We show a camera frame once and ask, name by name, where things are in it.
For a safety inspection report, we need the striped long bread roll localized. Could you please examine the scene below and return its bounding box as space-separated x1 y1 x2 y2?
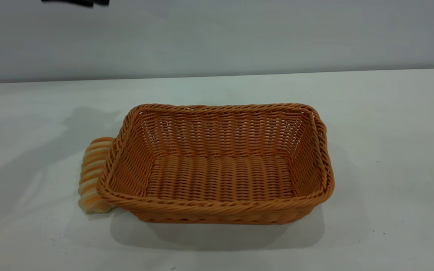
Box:
78 137 116 214

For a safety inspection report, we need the orange woven wicker basket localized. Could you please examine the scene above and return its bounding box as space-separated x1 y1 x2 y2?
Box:
96 103 335 225

